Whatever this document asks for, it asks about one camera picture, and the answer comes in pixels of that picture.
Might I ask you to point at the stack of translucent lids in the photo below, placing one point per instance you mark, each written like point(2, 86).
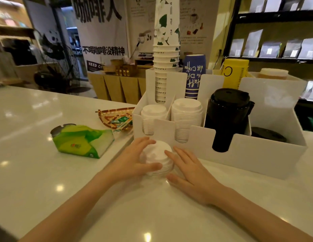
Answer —
point(272, 73)

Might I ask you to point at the white cup organizer box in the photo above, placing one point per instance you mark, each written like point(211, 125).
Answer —
point(257, 153)

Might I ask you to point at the person's left thumb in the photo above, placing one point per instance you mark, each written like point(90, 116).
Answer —
point(151, 168)

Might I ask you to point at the row of golden packets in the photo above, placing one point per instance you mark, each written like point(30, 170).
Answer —
point(125, 71)

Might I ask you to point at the person's right forearm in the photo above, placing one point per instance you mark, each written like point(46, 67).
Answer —
point(262, 216)

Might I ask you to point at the wide white lid stack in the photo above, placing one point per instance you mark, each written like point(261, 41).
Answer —
point(186, 110)

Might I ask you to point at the white pouch bag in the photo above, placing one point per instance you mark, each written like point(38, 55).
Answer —
point(311, 91)

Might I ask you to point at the green tissue pack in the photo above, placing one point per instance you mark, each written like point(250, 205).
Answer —
point(80, 142)

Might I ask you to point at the row of grey coffee bags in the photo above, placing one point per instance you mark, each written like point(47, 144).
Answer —
point(272, 3)
point(270, 49)

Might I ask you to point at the white banner with black characters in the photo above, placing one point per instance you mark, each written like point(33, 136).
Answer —
point(101, 35)

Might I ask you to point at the stack of blue paper cups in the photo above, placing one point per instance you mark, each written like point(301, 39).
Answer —
point(194, 75)

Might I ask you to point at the stack of leaf-print paper cups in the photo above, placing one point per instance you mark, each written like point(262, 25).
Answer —
point(166, 35)

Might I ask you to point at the tall stack of black lids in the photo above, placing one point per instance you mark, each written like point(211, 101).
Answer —
point(227, 115)

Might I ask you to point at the black standing fan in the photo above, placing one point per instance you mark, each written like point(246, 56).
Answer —
point(55, 73)

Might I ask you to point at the wooden wall shelf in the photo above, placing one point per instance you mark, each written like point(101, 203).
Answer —
point(10, 35)

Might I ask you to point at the person's right hand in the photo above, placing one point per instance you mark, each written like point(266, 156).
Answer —
point(197, 178)

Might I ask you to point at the person's left hand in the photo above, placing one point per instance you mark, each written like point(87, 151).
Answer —
point(126, 163)

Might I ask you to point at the woven bamboo tray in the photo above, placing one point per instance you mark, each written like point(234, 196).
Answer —
point(106, 117)

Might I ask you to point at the stack of yellow paper cups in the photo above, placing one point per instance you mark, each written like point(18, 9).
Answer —
point(236, 73)

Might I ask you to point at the person's right thumb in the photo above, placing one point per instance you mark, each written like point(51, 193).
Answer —
point(174, 179)

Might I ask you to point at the green sachets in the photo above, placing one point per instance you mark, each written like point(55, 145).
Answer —
point(121, 120)

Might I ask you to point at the white illustrated poster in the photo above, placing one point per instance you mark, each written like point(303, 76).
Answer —
point(197, 22)

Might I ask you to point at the panda figure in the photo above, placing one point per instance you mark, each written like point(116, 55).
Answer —
point(51, 40)

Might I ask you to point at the person's right middle finger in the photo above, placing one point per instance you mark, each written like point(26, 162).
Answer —
point(184, 155)

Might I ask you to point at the cardboard display counter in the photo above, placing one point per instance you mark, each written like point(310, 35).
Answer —
point(113, 85)

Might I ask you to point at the short stack of white lids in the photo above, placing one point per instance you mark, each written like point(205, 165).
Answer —
point(157, 154)

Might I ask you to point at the black shelf rack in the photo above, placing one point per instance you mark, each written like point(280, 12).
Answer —
point(272, 16)

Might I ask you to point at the low stack of black lids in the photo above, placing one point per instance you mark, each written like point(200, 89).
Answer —
point(268, 134)

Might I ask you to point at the narrow white lid stack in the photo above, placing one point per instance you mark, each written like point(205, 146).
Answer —
point(154, 114)

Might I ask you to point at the person's left forearm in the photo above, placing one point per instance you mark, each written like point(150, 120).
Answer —
point(68, 211)

